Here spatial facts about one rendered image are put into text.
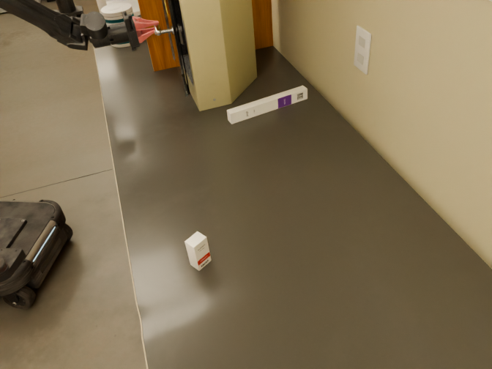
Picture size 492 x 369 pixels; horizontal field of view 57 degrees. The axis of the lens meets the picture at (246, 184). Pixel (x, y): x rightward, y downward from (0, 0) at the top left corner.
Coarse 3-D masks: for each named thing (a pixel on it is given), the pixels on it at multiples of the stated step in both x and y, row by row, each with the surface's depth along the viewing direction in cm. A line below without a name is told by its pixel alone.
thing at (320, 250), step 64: (128, 64) 180; (256, 64) 171; (128, 128) 143; (192, 128) 140; (256, 128) 137; (320, 128) 135; (128, 192) 119; (192, 192) 117; (256, 192) 115; (320, 192) 113; (384, 192) 111; (128, 256) 102; (256, 256) 99; (320, 256) 97; (384, 256) 96; (448, 256) 94; (192, 320) 88; (256, 320) 86; (320, 320) 85; (384, 320) 84; (448, 320) 83
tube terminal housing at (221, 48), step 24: (192, 0) 126; (216, 0) 128; (240, 0) 139; (192, 24) 130; (216, 24) 132; (240, 24) 143; (192, 48) 134; (216, 48) 137; (240, 48) 146; (192, 72) 140; (216, 72) 141; (240, 72) 150; (192, 96) 156; (216, 96) 146
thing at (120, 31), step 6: (126, 12) 135; (126, 18) 131; (114, 24) 134; (120, 24) 134; (126, 24) 132; (108, 30) 133; (114, 30) 133; (120, 30) 133; (126, 30) 134; (114, 36) 133; (120, 36) 134; (126, 36) 134; (114, 42) 135; (120, 42) 136; (132, 42) 136; (132, 48) 137
